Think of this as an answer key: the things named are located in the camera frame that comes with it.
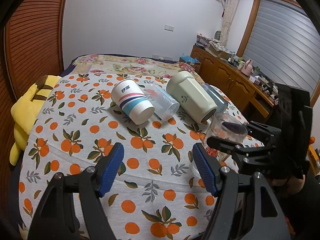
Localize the cream thermos mug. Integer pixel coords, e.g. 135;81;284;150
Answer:
166;71;217;124

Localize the pink kettle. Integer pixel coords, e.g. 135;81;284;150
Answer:
241;59;253;76

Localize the beige curtain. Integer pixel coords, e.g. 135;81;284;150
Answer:
220;0;240;47

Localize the wooden sideboard cabinet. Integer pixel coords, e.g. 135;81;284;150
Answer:
191;45;274;123

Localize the blue translucent cup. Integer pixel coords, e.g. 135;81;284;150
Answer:
202;83;228;113

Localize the cardboard box with clutter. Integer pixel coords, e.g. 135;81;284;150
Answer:
208;41;232;60

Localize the yellow plush toy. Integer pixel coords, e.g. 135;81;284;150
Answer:
9;75;61;166

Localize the floral quilt bedspread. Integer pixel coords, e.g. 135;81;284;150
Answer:
63;54;204;84

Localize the floral clear glass cup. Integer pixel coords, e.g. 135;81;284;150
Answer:
201;113;247;173

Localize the striped white paper cup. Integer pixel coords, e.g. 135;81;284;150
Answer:
111;79;155;125

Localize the grey window blind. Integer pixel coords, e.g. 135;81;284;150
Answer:
243;0;319;94

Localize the clear plastic cup with label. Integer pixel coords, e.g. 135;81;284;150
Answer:
143;84;180;121

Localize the blue plastic bag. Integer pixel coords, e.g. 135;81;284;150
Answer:
180;54;199;65

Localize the white power strip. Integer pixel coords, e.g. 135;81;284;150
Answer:
152;54;173;61

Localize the orange-print white blanket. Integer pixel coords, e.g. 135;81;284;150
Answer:
18;73;217;239

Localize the brown louvered wardrobe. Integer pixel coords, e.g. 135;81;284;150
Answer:
1;0;66;218

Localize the right hand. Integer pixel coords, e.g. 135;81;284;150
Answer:
270;175;305;194

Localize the white wall switch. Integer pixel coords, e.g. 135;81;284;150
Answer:
164;25;174;31

